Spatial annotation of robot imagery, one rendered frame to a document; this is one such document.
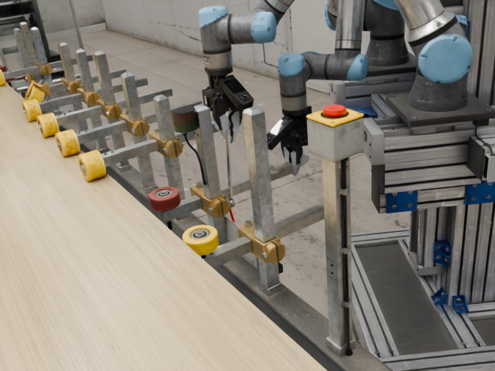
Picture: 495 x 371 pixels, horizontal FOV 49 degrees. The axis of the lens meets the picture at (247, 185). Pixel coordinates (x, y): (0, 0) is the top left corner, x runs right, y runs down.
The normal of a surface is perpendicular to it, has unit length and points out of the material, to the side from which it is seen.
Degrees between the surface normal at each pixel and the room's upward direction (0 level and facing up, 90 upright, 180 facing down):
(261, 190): 90
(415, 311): 0
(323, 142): 90
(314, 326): 0
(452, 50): 97
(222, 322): 0
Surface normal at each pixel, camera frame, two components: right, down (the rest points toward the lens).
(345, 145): 0.55, 0.33
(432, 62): -0.18, 0.55
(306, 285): -0.10, -0.89
